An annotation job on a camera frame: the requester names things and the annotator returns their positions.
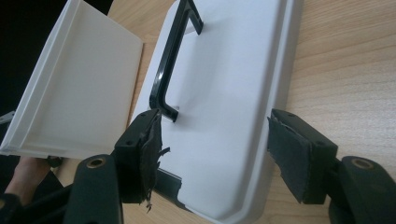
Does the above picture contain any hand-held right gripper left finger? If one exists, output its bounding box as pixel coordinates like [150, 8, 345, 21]
[112, 107, 171, 213]

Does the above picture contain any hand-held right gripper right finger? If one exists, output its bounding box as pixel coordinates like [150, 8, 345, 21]
[266, 107, 339, 205]

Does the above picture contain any white plastic box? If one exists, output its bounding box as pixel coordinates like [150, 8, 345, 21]
[0, 0, 145, 161]

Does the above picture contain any black plastic piece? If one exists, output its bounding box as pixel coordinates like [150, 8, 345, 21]
[154, 168, 191, 213]

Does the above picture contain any grey metal bracket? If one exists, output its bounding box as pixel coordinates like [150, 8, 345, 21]
[0, 110, 16, 126]

